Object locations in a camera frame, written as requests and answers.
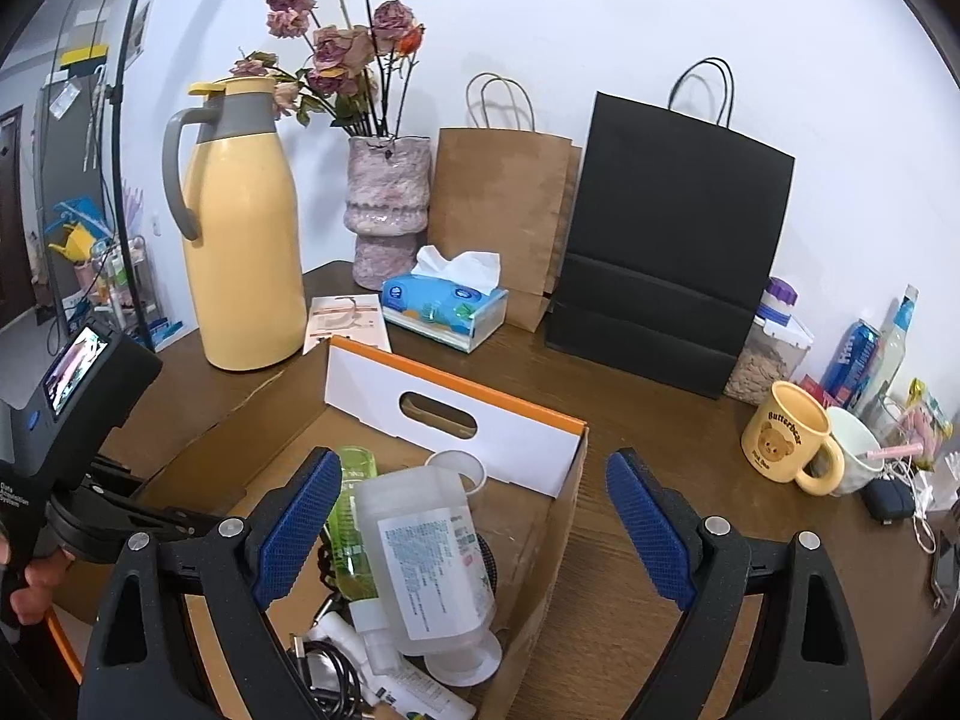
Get black pouch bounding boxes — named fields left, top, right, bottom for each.
left=861, top=476, right=920, bottom=527

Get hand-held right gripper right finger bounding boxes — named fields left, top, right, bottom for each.
left=604, top=448, right=872, bottom=720

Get pale green bowl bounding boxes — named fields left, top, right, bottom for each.
left=825, top=406, right=886, bottom=496

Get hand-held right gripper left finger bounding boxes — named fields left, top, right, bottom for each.
left=79, top=447, right=344, bottom=720

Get red snack packet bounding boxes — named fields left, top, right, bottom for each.
left=801, top=373, right=842, bottom=410

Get red cardboard box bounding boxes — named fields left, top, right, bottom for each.
left=45, top=335, right=590, bottom=720

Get blue drink can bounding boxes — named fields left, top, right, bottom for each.
left=821, top=319, right=882, bottom=410

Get blue tissue pack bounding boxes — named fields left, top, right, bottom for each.
left=380, top=245, right=509, bottom=355

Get black light stand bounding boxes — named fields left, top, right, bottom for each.
left=96, top=0, right=164, bottom=335

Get yellow bear mug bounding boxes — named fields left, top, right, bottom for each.
left=741, top=381, right=846, bottom=496

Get small white bottle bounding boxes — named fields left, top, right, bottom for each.
left=364, top=660, right=478, bottom=720

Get clear container with purple lid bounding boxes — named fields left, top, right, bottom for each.
left=724, top=277, right=815, bottom=402

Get large translucent white bottle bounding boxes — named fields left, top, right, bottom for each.
left=351, top=465, right=500, bottom=665

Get black paper bag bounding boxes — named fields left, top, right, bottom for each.
left=544, top=58, right=796, bottom=401

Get small white lid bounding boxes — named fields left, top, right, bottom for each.
left=424, top=450, right=488, bottom=500

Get person's left hand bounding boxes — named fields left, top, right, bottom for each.
left=7, top=549, right=76, bottom=622

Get white product box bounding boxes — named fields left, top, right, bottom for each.
left=302, top=292, right=393, bottom=357

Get dried roses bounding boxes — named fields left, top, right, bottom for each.
left=229, top=0, right=428, bottom=140

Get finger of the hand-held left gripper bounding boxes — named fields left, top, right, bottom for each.
left=86, top=457, right=226, bottom=541

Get pink mottled vase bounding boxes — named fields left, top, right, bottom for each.
left=343, top=133, right=433, bottom=292

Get brown paper bag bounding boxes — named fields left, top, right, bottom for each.
left=426, top=73, right=582, bottom=335

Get small green bottle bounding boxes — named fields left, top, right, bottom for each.
left=324, top=446, right=398, bottom=672

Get grey refrigerator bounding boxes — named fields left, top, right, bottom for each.
left=34, top=45, right=115, bottom=308

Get yellow green snack packet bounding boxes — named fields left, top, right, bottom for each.
left=904, top=379, right=953, bottom=466

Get braided cable with pink tie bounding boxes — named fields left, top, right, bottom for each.
left=289, top=634, right=368, bottom=720

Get yellow thermos jug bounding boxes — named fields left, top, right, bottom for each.
left=163, top=76, right=308, bottom=372

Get cluttered storage rack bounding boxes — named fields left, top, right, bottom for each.
left=34, top=187, right=160, bottom=350

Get clear soda bottle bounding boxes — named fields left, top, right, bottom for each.
left=862, top=285, right=921, bottom=421

